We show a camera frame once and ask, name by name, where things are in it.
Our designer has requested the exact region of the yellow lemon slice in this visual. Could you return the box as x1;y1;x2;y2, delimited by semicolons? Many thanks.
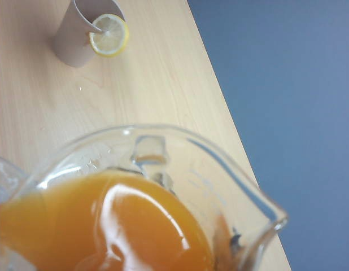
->
88;13;129;59

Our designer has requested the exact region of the beige paper cup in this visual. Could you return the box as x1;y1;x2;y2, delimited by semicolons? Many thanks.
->
51;0;126;68

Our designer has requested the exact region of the clear cup with orange juice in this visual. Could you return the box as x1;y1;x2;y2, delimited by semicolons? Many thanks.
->
0;124;290;271

